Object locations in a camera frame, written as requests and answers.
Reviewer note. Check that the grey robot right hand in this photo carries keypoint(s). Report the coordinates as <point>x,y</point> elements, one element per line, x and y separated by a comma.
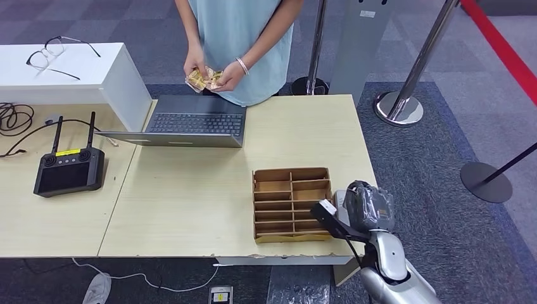
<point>369,207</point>

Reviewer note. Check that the person's right hand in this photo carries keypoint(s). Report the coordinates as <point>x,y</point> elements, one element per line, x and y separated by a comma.
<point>196,61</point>

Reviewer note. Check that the person's left hand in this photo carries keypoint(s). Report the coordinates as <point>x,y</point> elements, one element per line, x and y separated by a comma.
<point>230,77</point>

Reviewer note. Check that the stack of gold cards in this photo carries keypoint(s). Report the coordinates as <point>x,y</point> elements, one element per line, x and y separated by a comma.
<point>199,79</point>

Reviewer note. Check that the person's right forearm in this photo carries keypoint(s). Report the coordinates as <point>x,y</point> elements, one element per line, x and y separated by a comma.
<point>189,25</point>

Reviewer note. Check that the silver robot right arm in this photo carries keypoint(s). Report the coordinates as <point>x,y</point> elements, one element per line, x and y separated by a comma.
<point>390,260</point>

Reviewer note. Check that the person's left forearm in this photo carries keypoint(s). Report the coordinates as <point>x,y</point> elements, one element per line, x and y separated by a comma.
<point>272,33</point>

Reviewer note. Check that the person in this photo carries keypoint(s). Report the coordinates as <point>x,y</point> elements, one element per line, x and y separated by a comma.
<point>243,33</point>

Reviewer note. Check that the cardboard card organizer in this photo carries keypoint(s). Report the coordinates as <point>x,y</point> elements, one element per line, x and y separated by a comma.
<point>272,197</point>

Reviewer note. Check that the grey laptop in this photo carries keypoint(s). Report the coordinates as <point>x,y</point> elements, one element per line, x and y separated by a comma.
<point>197,121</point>

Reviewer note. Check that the wooden table leg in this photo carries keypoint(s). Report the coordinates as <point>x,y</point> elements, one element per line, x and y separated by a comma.
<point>346,272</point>

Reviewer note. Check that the white riser box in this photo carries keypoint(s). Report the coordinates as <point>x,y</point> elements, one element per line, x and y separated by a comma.
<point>121,96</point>

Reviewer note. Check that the chrome stanchion with black base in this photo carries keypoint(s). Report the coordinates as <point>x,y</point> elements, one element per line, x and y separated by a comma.
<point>316,42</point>

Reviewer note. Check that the grey kiosk panel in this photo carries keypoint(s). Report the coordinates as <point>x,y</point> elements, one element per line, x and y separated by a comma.
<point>361,50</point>

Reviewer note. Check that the black-rimmed glasses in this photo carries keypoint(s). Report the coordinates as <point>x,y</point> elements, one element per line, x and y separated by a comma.
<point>55,47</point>

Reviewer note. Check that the small grey adapter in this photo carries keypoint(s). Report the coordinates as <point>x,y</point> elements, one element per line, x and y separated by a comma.
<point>51,119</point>

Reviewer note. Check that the black remote controller with antennas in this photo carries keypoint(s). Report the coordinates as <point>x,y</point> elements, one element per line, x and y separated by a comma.
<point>69,176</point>

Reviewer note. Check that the grey floor socket box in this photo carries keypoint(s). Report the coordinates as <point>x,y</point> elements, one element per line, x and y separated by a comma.
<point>220,297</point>

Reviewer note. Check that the red barrier belt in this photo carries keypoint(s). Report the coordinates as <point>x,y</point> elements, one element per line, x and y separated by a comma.
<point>499,46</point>

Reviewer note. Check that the white shoe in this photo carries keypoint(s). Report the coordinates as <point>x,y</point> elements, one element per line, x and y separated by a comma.
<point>97,289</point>

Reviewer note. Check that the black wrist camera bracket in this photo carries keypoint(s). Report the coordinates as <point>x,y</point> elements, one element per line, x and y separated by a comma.
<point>340,228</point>

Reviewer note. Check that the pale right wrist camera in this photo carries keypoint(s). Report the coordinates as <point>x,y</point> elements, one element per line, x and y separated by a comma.
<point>328,207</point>

